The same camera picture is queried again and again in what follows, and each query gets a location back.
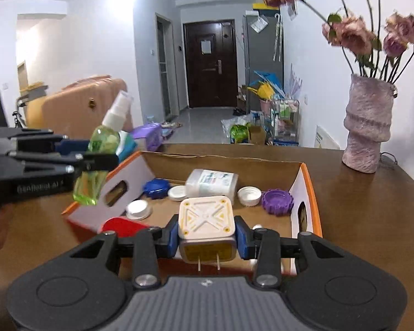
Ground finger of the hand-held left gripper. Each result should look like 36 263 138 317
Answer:
0 127 90 155
7 152 120 173

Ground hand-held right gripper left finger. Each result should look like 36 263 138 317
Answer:
69 215 180 289

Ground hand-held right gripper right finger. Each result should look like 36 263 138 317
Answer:
235 215 346 288

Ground green spray bottle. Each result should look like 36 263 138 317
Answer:
72 90 133 206

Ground blue white tissue pack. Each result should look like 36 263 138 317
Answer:
117 131 139 162

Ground white yellow power adapter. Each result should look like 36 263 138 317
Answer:
177 196 237 272

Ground white bottle cap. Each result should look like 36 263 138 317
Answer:
167 185 189 202
237 186 262 207
126 200 152 220

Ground red round lid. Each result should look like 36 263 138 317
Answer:
102 217 150 238

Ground purple bottle cap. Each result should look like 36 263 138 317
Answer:
261 189 294 216

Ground blue bottle cap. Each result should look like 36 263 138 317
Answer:
143 178 171 199

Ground white labelled plastic jar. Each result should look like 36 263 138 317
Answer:
185 169 238 205

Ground orange rimmed cardboard box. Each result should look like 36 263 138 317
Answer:
62 151 323 274

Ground pink ribbed suitcase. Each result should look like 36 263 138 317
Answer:
43 75 133 138

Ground purple plastic bin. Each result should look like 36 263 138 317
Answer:
131 123 164 152

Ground small brown cardboard box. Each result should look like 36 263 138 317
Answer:
247 126 267 145

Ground green printed bag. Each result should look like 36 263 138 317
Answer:
230 123 251 144

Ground grey interior door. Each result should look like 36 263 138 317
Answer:
155 12 180 119

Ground clear plastic bag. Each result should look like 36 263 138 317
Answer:
221 115 252 137

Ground white leaning board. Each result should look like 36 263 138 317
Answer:
315 125 341 150

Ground dark brown door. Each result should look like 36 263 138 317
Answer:
183 20 237 108

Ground open cardboard box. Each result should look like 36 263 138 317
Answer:
237 86 248 111

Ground yellow plastic dustpan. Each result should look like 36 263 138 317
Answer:
246 84 275 101

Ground blue plastic hanger rack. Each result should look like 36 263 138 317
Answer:
253 71 283 94

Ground pink textured vase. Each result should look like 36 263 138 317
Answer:
342 73 399 174

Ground grey refrigerator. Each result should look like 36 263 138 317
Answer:
243 14 284 113

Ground folded hanging umbrella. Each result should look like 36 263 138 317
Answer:
273 13 284 62

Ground papers on refrigerator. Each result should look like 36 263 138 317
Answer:
250 16 269 33

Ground yellow black box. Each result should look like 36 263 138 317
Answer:
253 2 274 16

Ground dried pink rose bouquet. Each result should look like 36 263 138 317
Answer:
259 0 414 83

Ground wire rack trolley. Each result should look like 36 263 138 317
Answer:
270 98 300 146

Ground purple feathery wall decoration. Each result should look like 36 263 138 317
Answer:
286 64 303 99

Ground black cable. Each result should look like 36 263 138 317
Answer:
379 152 399 167

